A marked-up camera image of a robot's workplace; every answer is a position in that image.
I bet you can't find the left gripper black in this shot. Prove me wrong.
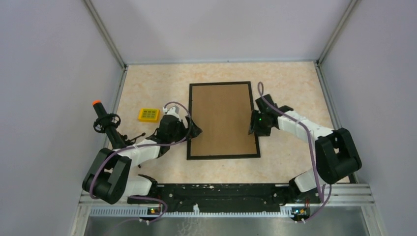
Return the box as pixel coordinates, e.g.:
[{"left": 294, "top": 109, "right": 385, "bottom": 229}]
[{"left": 169, "top": 115, "right": 202, "bottom": 143}]

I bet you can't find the black picture frame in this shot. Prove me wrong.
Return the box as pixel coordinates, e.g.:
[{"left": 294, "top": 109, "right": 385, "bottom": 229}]
[{"left": 186, "top": 81, "right": 261, "bottom": 161}]

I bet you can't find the brown frame backing board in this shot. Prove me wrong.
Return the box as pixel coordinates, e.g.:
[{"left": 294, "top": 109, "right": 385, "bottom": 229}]
[{"left": 190, "top": 84, "right": 257, "bottom": 157}]

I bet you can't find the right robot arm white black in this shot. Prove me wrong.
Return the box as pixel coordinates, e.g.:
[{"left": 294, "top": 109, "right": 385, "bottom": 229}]
[{"left": 248, "top": 94, "right": 362, "bottom": 203}]

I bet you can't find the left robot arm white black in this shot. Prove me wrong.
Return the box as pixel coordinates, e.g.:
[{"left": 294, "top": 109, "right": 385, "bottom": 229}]
[{"left": 82, "top": 114, "right": 202, "bottom": 204}]

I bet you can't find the yellow small tray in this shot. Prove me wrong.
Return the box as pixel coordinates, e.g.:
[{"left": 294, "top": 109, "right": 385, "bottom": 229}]
[{"left": 138, "top": 108, "right": 161, "bottom": 123}]

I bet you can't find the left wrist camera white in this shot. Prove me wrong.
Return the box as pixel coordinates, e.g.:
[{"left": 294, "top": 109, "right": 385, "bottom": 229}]
[{"left": 161, "top": 106, "right": 180, "bottom": 122}]

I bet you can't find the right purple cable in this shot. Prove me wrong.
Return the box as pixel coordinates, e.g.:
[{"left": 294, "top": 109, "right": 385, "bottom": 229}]
[{"left": 257, "top": 81, "right": 333, "bottom": 224}]

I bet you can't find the purple cable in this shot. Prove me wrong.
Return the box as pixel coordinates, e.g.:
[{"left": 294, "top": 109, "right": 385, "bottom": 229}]
[
  {"left": 257, "top": 81, "right": 333, "bottom": 224},
  {"left": 89, "top": 101, "right": 192, "bottom": 225}
]

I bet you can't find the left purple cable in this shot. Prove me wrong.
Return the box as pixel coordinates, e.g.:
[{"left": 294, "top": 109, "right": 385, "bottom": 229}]
[{"left": 89, "top": 101, "right": 192, "bottom": 225}]

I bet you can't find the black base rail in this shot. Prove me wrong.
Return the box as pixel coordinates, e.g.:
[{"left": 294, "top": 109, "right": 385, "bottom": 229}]
[{"left": 127, "top": 183, "right": 322, "bottom": 216}]

